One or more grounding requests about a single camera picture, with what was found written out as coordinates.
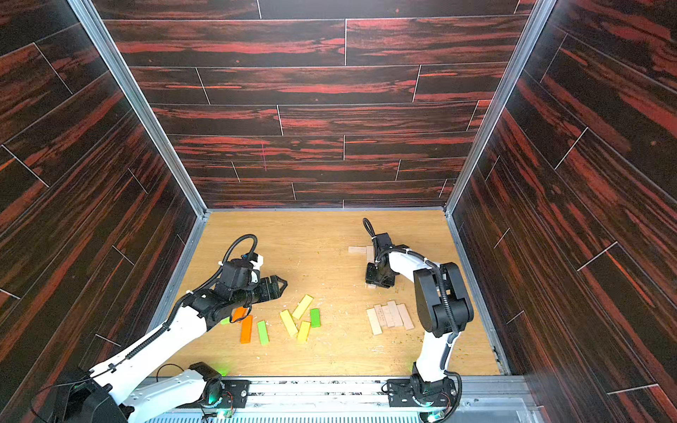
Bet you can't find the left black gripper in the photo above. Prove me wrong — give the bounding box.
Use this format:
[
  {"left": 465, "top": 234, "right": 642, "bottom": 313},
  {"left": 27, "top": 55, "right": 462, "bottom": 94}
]
[{"left": 231, "top": 274, "right": 289, "bottom": 311}]

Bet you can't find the natural wood block crosswise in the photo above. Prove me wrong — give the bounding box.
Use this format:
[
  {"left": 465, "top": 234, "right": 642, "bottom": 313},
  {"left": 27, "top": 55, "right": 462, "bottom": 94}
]
[{"left": 348, "top": 246, "right": 367, "bottom": 255}]

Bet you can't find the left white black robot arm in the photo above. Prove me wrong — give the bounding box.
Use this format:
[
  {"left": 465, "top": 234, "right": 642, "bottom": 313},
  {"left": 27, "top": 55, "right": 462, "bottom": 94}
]
[{"left": 30, "top": 234, "right": 287, "bottom": 422}]

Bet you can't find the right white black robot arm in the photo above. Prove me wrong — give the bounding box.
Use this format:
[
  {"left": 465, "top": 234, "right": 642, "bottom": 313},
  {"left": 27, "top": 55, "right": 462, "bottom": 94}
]
[{"left": 362, "top": 218, "right": 474, "bottom": 418}]

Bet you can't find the left yellow block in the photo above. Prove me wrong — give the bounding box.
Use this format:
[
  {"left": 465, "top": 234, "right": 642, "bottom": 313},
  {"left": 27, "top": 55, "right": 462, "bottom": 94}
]
[{"left": 280, "top": 309, "right": 298, "bottom": 338}]

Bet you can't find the upper yellow block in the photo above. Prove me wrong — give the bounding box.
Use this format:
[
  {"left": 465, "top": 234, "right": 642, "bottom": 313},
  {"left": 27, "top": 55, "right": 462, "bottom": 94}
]
[{"left": 292, "top": 294, "right": 314, "bottom": 320}]

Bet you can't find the upper orange block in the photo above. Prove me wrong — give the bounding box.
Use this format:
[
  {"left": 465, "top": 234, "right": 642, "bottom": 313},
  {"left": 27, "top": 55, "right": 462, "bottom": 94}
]
[{"left": 231, "top": 307, "right": 250, "bottom": 323}]

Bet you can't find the orange block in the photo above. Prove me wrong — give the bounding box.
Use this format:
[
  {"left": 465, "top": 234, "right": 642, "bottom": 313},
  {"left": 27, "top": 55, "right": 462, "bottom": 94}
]
[
  {"left": 231, "top": 307, "right": 250, "bottom": 323},
  {"left": 240, "top": 315, "right": 253, "bottom": 345}
]

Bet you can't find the long light green block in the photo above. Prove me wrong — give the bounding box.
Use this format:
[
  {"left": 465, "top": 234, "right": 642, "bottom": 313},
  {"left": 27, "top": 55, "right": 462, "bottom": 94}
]
[{"left": 257, "top": 321, "right": 270, "bottom": 345}]

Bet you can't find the short green block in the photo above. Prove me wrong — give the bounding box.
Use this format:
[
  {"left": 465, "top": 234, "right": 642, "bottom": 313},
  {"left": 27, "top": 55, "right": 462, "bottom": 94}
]
[{"left": 310, "top": 308, "right": 322, "bottom": 328}]

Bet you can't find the small yellow block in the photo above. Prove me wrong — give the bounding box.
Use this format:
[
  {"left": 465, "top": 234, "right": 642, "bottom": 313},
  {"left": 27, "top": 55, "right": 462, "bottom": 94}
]
[{"left": 297, "top": 321, "right": 311, "bottom": 343}]

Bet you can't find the lower orange block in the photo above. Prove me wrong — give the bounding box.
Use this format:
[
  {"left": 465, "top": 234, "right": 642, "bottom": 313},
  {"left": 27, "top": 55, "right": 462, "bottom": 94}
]
[{"left": 240, "top": 315, "right": 253, "bottom": 345}]

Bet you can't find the aluminium front rail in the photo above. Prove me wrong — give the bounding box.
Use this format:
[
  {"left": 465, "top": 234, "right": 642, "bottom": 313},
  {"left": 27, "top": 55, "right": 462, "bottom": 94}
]
[{"left": 99, "top": 376, "right": 546, "bottom": 423}]

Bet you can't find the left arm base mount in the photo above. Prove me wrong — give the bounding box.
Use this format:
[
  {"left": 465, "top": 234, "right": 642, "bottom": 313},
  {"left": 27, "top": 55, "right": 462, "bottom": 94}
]
[{"left": 189, "top": 362, "right": 251, "bottom": 410}]

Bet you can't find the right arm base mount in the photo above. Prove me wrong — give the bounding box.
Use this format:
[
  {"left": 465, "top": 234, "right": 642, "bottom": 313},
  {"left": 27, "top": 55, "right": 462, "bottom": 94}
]
[{"left": 384, "top": 376, "right": 462, "bottom": 408}]

